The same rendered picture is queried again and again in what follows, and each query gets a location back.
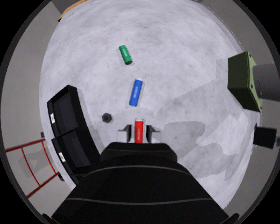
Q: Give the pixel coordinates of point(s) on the red aa battery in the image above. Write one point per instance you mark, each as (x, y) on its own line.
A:
(138, 130)

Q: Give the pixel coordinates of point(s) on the green cylinder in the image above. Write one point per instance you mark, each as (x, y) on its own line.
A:
(124, 52)

